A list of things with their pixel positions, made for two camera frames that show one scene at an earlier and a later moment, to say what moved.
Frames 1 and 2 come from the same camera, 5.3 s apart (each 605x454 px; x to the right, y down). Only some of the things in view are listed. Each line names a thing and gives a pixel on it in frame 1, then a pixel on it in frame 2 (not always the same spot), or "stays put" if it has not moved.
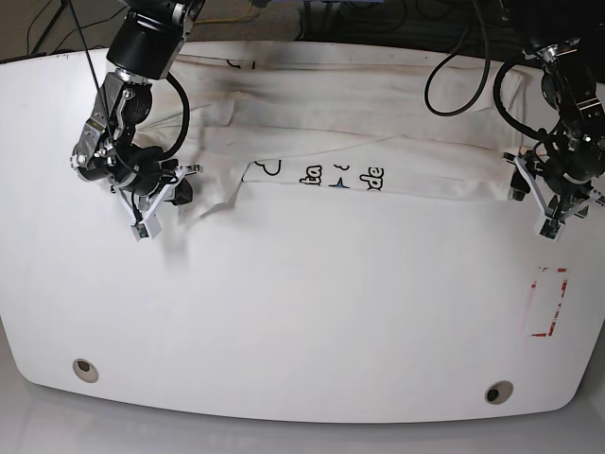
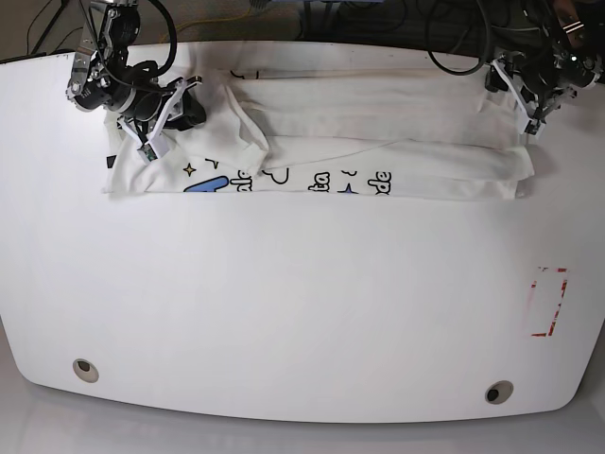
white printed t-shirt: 360,124 stays put
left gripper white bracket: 149,227 → 194,114
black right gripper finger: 519,186 → 494,82
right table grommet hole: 499,392 stays put
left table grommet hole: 85,370 stays put
